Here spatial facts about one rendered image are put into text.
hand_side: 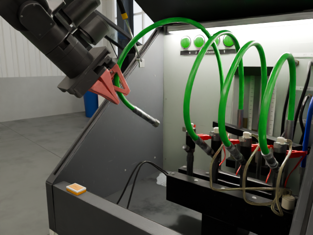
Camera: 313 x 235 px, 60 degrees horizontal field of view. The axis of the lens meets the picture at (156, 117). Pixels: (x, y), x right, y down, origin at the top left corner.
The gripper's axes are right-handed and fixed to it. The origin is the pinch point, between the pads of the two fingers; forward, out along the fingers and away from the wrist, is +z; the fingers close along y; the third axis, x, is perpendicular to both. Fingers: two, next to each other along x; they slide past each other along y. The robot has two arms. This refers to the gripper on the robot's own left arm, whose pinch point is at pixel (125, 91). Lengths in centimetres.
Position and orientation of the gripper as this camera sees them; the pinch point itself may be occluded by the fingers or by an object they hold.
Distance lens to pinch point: 73.9
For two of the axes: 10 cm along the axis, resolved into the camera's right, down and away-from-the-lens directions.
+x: -6.6, 7.5, -1.2
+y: -1.5, 0.3, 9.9
